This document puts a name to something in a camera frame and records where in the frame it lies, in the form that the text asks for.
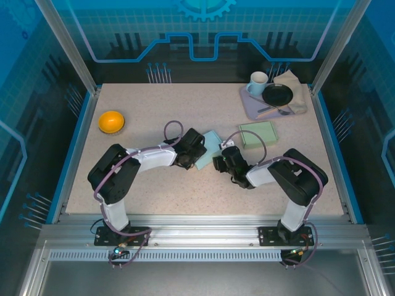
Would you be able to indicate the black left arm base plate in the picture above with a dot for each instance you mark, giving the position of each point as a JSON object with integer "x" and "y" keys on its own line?
{"x": 103, "y": 239}

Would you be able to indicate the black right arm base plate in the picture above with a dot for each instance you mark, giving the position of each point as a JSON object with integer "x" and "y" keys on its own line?
{"x": 267, "y": 235}

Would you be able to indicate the light blue paper box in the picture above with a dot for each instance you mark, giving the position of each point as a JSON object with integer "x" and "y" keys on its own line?
{"x": 210, "y": 145}

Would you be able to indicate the green paper box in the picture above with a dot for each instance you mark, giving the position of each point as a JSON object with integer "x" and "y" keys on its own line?
{"x": 257, "y": 134}

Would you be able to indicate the lavender plastic tray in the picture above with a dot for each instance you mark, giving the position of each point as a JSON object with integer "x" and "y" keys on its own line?
{"x": 251, "y": 108}

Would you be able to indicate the beige cloth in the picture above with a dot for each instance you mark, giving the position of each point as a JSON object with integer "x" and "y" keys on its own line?
{"x": 297, "y": 92}

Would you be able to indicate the black round plate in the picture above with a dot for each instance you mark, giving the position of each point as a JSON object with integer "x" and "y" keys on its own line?
{"x": 277, "y": 94}

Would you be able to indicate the silver fork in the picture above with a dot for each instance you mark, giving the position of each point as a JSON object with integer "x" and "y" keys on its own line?
{"x": 282, "y": 111}

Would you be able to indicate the light blue mug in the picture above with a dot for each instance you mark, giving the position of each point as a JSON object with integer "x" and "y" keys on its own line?
{"x": 256, "y": 87}

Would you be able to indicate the orange dome object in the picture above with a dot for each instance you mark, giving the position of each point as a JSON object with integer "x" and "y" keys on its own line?
{"x": 111, "y": 121}

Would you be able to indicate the grey knife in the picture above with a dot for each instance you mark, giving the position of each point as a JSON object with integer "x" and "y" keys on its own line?
{"x": 263, "y": 108}

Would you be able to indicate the aluminium side rail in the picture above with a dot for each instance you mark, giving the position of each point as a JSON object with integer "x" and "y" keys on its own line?
{"x": 325, "y": 129}
{"x": 79, "y": 148}

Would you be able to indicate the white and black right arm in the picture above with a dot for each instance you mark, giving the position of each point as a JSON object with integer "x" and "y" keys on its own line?
{"x": 259, "y": 175}

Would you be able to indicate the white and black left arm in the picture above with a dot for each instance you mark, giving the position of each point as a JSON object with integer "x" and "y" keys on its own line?
{"x": 154, "y": 158}

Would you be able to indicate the aluminium frame rail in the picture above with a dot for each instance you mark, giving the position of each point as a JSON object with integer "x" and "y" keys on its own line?
{"x": 203, "y": 231}

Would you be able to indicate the aluminium corner post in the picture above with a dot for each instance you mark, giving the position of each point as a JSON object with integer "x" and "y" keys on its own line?
{"x": 71, "y": 52}
{"x": 336, "y": 52}

